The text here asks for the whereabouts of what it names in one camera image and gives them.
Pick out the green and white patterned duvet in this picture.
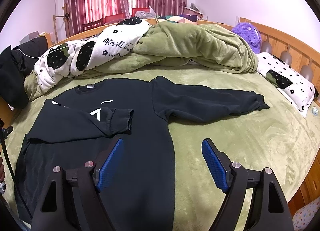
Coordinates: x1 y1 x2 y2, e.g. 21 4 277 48
24 18 258 100

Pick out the black cable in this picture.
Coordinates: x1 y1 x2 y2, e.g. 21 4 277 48
0 118 33 221

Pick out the white patterned pillow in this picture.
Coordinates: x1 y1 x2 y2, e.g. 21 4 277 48
257 52 318 118

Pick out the green plush bed sheet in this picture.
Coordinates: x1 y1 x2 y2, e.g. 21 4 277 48
4 65 319 230

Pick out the dark navy sweatshirt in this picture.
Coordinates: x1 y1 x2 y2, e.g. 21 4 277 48
15 77 267 230

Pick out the purple plush toy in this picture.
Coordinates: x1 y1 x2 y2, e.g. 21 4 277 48
231 22 262 54

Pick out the wooden coat rack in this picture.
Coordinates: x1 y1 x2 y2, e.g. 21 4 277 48
53 3 71 42

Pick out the black clothes pile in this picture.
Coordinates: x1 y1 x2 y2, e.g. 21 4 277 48
0 37 48 109

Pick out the person's left hand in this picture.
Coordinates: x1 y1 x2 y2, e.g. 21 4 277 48
0 157 5 182

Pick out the wooden bed frame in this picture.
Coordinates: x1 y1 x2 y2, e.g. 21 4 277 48
0 17 320 218

